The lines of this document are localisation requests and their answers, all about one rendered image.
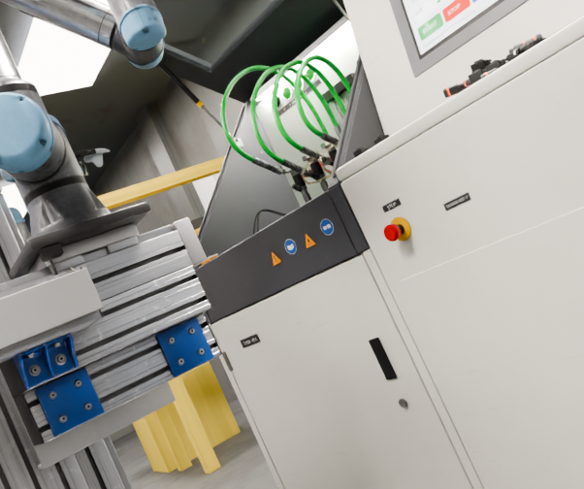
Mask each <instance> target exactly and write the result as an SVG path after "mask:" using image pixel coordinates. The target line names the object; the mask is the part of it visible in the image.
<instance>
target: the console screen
mask: <svg viewBox="0 0 584 489"><path fill-rule="evenodd" d="M389 1H390V4H391V7H392V10H393V13H394V16H395V20H396V22H397V25H398V28H399V31H400V34H401V37H402V40H403V43H404V46H405V49H406V54H407V57H408V60H409V63H410V67H411V70H412V73H413V76H414V77H415V78H417V77H418V76H420V75H421V74H423V73H424V72H425V71H427V70H428V69H430V68H431V67H433V66H434V65H436V64H437V63H439V62H440V61H441V60H442V59H443V58H445V57H446V56H448V55H449V54H451V53H452V52H454V51H455V50H457V49H458V48H460V47H461V46H463V45H464V44H466V43H467V42H469V41H470V40H472V39H473V38H475V37H476V36H477V35H479V34H480V33H482V32H483V31H485V30H486V29H488V28H489V27H491V26H492V25H494V24H495V23H496V22H498V21H499V20H501V19H502V18H504V17H505V16H507V15H509V14H510V13H512V12H513V11H514V10H516V9H517V8H519V7H520V6H522V5H523V4H525V3H526V2H528V1H529V0H389Z"/></svg>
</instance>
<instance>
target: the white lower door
mask: <svg viewBox="0 0 584 489"><path fill-rule="evenodd" d="M211 327H212V328H213V331H214V333H215V335H216V337H217V339H218V342H219V344H220V346H221V348H222V350H223V352H222V355H223V358H224V360H225V362H226V364H227V366H228V369H229V371H230V372H231V371H232V372H233V375H234V377H235V379H236V381H237V383H238V385H239V387H240V389H241V391H242V393H243V397H244V399H245V401H246V403H247V406H248V408H249V410H250V412H251V414H252V417H253V419H254V421H255V423H256V425H257V428H258V430H259V432H260V434H261V436H262V439H263V441H264V443H265V444H266V446H267V449H268V451H269V453H270V455H271V457H272V460H273V462H274V464H275V466H276V470H277V472H278V474H279V476H280V478H281V481H282V483H283V485H284V487H285V489H474V488H473V486H472V484H471V482H470V479H469V477H468V475H467V472H466V470H465V468H464V466H463V464H462V462H461V460H460V458H459V455H458V453H457V451H456V449H455V447H454V445H453V443H452V441H451V439H450V437H449V435H448V433H447V431H446V429H445V427H444V425H443V423H442V420H441V418H440V416H439V414H438V411H437V409H436V407H435V405H434V402H433V400H432V398H431V396H430V394H429V392H428V390H427V388H426V385H425V383H424V381H423V379H422V377H421V375H420V373H419V372H418V369H417V367H416V365H415V363H414V361H413V359H412V357H411V355H410V353H409V350H408V348H407V346H406V343H405V341H404V339H403V337H402V334H401V332H400V330H399V328H398V326H397V324H396V322H395V320H394V318H393V315H392V313H391V311H390V310H389V308H388V306H387V304H386V302H385V299H384V297H383V295H382V293H381V291H380V289H379V287H378V285H377V283H376V280H375V278H374V276H373V273H372V271H371V269H370V267H369V264H368V262H367V260H366V258H365V256H364V254H361V255H359V256H357V257H355V258H353V259H351V260H349V261H346V262H344V263H342V264H340V265H338V266H337V267H335V268H332V269H330V270H328V271H326V272H324V273H322V274H320V275H317V276H315V277H312V278H310V279H308V280H306V281H303V282H301V283H299V284H297V285H295V286H293V287H291V288H288V289H286V290H284V291H282V292H280V293H278V294H276V295H274V296H272V297H270V298H268V299H266V300H264V301H262V302H260V303H257V304H255V305H253V306H251V307H249V308H247V309H245V310H241V311H239V312H237V313H235V314H233V315H231V316H228V317H226V318H224V319H222V320H220V321H218V322H216V323H213V324H212V325H211Z"/></svg>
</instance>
